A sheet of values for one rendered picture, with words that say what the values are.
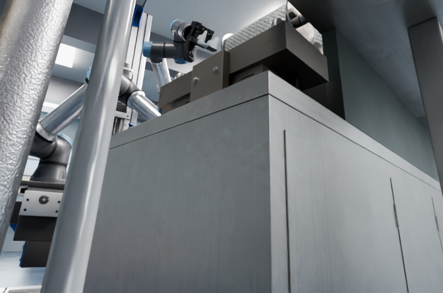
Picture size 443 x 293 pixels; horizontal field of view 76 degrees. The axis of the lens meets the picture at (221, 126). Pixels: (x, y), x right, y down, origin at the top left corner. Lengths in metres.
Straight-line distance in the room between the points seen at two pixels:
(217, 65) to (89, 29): 3.27
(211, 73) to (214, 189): 0.26
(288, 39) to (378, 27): 0.32
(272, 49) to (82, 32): 3.35
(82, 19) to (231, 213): 3.58
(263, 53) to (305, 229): 0.31
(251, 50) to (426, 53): 0.41
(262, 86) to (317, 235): 0.23
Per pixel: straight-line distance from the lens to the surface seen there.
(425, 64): 0.78
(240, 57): 0.58
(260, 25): 0.91
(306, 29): 0.91
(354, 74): 0.80
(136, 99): 1.31
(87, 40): 3.72
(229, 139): 0.44
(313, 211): 0.46
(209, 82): 0.59
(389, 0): 0.74
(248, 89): 0.44
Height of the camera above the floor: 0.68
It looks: 19 degrees up
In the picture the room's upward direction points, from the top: 3 degrees clockwise
